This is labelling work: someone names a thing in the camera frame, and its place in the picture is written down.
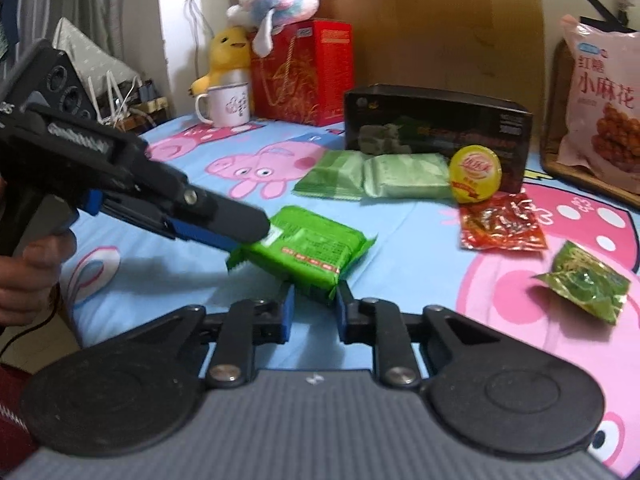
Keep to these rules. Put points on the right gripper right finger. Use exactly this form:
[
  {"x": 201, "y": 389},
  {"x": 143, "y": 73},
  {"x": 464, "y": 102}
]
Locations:
[{"x": 390, "y": 333}]

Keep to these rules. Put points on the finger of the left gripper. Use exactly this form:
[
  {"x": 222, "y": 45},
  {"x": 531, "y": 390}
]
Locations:
[{"x": 216, "y": 221}]

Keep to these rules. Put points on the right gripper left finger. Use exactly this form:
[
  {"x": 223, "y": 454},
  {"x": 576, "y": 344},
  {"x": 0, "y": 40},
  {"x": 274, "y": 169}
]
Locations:
[{"x": 248, "y": 324}]

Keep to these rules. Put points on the bright green snack packet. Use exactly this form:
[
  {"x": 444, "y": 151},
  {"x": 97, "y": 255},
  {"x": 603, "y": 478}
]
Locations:
[{"x": 308, "y": 250}]

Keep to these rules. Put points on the pale green tissue pack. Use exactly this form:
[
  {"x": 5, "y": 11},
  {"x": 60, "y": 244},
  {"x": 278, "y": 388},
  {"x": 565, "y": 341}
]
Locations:
[
  {"x": 407, "y": 177},
  {"x": 338, "y": 175}
]

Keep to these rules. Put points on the person's left hand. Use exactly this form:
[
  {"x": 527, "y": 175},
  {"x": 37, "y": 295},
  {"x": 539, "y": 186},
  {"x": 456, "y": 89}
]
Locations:
[{"x": 27, "y": 280}]

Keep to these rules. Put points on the black speaker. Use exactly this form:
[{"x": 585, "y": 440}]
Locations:
[{"x": 45, "y": 75}]

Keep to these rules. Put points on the white enamel mug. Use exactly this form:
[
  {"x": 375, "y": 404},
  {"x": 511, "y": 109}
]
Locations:
[{"x": 224, "y": 106}]

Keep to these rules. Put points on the red foil snack packet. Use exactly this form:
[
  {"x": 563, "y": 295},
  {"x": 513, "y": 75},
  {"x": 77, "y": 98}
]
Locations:
[{"x": 504, "y": 222}]

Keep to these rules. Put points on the yellow duck plush toy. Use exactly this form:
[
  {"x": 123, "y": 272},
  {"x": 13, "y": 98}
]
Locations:
[{"x": 228, "y": 61}]

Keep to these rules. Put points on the red gift box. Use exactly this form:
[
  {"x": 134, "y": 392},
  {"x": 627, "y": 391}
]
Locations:
[{"x": 305, "y": 76}]

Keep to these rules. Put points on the grey curtain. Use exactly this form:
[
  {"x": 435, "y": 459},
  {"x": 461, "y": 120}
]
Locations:
[{"x": 25, "y": 21}]

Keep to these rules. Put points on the yellow round jelly cup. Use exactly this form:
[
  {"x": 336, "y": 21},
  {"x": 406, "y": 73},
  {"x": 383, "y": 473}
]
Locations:
[{"x": 474, "y": 174}]

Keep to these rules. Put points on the black wool product box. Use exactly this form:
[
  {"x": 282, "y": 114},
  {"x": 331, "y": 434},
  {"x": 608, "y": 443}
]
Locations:
[{"x": 387, "y": 119}]

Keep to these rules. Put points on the green foil snack packet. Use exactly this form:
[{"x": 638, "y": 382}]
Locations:
[{"x": 586, "y": 281}]

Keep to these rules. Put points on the peppa pig bed sheet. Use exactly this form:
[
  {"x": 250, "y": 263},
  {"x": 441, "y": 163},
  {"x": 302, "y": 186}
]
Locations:
[{"x": 122, "y": 277}]

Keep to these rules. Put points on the pink blue plush toy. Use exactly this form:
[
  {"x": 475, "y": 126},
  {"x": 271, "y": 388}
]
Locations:
[{"x": 268, "y": 17}]

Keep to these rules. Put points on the wooden tray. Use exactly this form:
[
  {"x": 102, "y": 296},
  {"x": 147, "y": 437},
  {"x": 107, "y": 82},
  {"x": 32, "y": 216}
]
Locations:
[{"x": 554, "y": 130}]

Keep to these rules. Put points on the pink twisted snack bag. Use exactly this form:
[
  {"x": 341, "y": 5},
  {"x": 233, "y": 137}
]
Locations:
[{"x": 602, "y": 114}]

